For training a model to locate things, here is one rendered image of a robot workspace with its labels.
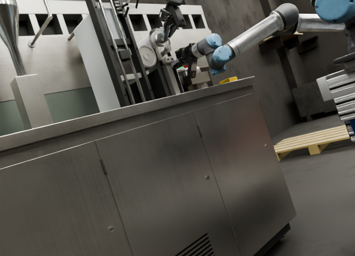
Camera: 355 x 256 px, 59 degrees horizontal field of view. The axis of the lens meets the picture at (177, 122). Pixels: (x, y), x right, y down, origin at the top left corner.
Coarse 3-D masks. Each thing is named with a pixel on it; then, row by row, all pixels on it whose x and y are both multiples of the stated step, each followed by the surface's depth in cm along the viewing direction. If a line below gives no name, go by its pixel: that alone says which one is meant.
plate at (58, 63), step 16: (176, 32) 231; (192, 32) 243; (208, 32) 255; (0, 48) 151; (32, 48) 161; (48, 48) 166; (64, 48) 172; (176, 48) 228; (0, 64) 149; (32, 64) 159; (48, 64) 164; (64, 64) 170; (80, 64) 176; (0, 80) 148; (48, 80) 162; (64, 80) 168; (80, 80) 174; (0, 96) 146
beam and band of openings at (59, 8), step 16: (16, 0) 161; (32, 0) 167; (32, 16) 165; (48, 16) 174; (64, 16) 180; (80, 16) 186; (144, 16) 215; (160, 16) 225; (192, 16) 253; (32, 32) 166; (48, 32) 176; (64, 32) 175; (144, 32) 212
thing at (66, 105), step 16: (48, 96) 161; (64, 96) 166; (80, 96) 172; (128, 96) 192; (0, 112) 145; (16, 112) 149; (64, 112) 164; (80, 112) 170; (96, 112) 176; (0, 128) 143; (16, 128) 148
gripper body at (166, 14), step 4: (168, 0) 160; (168, 4) 163; (172, 4) 159; (176, 4) 159; (180, 4) 160; (164, 8) 166; (168, 8) 164; (160, 12) 166; (164, 12) 163; (168, 12) 163; (164, 16) 165; (168, 16) 162; (172, 16) 162; (164, 20) 165; (172, 20) 164
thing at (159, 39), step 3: (159, 33) 171; (156, 36) 169; (159, 36) 170; (162, 36) 172; (156, 39) 169; (159, 39) 170; (162, 39) 171; (156, 42) 170; (159, 42) 169; (162, 42) 171; (165, 42) 172; (159, 45) 171; (162, 45) 171
